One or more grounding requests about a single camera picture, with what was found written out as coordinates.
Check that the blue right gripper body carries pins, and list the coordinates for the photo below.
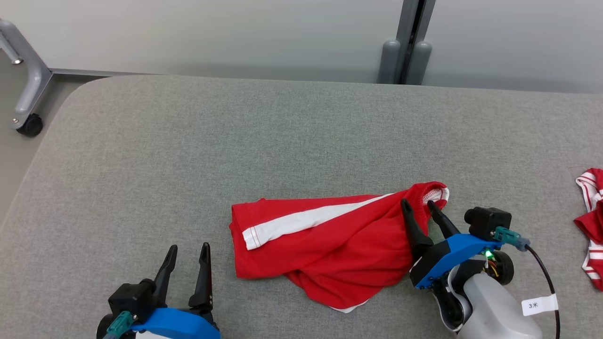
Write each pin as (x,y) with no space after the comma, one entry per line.
(447,256)

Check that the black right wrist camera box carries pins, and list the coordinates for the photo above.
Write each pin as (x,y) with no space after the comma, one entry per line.
(487,222)

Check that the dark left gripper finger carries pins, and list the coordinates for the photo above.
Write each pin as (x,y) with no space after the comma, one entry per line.
(167,278)
(205,287)

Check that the black caster wheel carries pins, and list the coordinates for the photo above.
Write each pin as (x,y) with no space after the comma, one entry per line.
(30,125)

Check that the red jersey with white sleeves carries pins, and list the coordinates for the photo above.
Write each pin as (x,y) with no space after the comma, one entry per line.
(594,226)

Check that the red shorts with white stripe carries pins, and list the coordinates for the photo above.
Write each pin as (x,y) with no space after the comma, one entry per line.
(339,249)

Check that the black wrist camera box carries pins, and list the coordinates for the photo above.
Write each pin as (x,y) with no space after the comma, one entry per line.
(487,222)
(132,299)

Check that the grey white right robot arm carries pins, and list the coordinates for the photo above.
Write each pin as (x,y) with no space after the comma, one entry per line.
(494,310)

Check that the grey partition post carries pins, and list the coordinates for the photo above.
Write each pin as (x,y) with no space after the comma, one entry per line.
(407,37)

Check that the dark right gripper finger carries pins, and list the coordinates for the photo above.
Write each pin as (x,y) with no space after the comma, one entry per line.
(444,226)
(415,230)

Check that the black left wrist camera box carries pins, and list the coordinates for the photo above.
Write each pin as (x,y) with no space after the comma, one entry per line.
(132,299)

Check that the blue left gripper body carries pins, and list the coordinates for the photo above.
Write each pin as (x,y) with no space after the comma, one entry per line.
(179,325)

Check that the grey metal stand leg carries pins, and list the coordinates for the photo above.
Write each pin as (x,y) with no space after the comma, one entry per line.
(35,75)

